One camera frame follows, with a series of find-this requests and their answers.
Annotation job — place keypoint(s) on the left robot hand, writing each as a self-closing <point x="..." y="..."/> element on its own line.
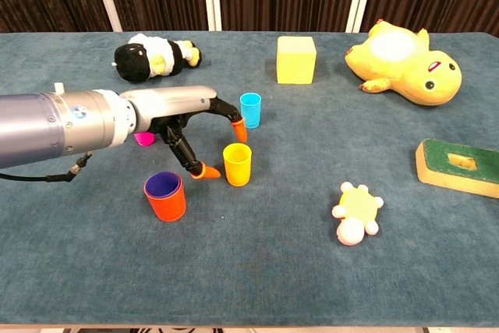
<point x="171" y="101"/>

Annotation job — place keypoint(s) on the pink plastic cup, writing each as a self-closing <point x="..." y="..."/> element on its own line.
<point x="145" y="139"/>

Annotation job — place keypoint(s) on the light blue plastic cup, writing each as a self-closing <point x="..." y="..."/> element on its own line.
<point x="250" y="110"/>

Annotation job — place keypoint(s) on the dark blue plastic cup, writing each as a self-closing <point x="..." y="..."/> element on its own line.
<point x="161" y="185"/>

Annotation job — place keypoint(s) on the yellow plastic cup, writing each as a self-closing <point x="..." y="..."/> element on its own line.
<point x="238" y="171"/>

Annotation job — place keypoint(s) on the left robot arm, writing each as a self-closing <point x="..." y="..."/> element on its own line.
<point x="39" y="126"/>

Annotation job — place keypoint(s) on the black white penguin plush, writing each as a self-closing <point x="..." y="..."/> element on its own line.
<point x="132" y="62"/>

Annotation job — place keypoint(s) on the orange plastic cup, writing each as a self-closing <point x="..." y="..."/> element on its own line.
<point x="167" y="208"/>

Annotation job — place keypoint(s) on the yellow foam cube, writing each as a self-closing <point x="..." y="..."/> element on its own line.
<point x="296" y="64"/>

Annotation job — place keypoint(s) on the teal table cloth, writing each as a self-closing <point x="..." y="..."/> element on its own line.
<point x="273" y="270"/>

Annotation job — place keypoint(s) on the small yellow turtle toy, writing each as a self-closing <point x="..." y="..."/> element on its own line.
<point x="358" y="204"/>

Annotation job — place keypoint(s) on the yellow duck plush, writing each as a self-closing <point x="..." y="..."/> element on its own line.
<point x="413" y="71"/>

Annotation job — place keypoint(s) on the green wooden block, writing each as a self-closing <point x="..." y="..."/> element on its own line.
<point x="432" y="157"/>

